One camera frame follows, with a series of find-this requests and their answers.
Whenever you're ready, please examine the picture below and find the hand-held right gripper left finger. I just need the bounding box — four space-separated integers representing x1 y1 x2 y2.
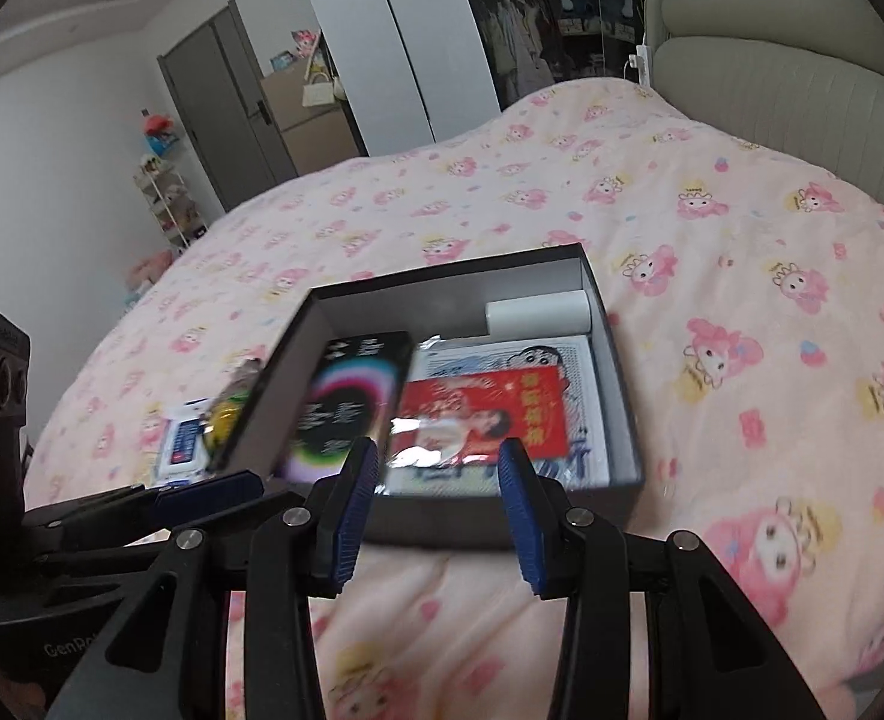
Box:
44 436 381 720

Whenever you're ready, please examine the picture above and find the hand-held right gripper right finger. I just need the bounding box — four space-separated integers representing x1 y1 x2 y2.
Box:
496 436 829 720

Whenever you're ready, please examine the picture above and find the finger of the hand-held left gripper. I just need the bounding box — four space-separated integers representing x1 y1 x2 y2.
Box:
32 469 308 567
22 485 150 539

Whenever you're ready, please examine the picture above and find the red printed packet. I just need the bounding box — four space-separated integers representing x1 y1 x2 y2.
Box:
397 366 569 466

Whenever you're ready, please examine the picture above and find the black iridescent product box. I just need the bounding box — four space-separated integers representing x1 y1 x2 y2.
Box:
275 330 414 485

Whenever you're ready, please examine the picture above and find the black cardboard container box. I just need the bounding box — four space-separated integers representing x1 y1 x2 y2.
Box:
205 241 647 550

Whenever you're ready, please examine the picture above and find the white blue packet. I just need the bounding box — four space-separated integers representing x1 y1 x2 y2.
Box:
149 397 225 488

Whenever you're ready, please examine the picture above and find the corn print packet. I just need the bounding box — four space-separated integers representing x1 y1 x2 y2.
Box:
202 382 251 473

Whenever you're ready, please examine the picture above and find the clear-wrapped printed card pack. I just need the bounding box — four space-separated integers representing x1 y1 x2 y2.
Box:
385 334 612 496

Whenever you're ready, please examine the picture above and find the pink plush toy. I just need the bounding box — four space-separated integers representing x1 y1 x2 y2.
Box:
122 249 176 293

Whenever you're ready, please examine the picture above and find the white paper roll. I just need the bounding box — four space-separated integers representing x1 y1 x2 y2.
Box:
484 289 594 337

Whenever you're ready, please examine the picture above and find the white shelf rack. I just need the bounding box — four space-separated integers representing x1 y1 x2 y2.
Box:
133 157 210 252

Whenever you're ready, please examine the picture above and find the pink printed blanket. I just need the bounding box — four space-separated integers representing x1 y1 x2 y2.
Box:
22 79 884 720

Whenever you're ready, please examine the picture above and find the red plush toy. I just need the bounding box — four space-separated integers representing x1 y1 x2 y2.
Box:
142 111 176 155

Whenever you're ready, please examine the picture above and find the grey door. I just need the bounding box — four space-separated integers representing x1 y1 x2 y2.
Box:
158 0 300 215

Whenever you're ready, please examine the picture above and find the white handbag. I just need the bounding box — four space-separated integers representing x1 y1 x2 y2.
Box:
301 71 338 110

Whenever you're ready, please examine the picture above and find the white wardrobe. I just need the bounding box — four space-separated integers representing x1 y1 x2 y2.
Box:
287 0 501 158

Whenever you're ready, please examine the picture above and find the glass door wardrobe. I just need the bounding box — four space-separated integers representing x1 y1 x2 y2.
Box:
449 0 675 110

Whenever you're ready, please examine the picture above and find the grey padded headboard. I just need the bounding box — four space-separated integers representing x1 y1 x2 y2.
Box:
640 0 884 233

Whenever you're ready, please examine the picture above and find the white wall charger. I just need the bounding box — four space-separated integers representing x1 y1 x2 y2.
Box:
625 45 657 87

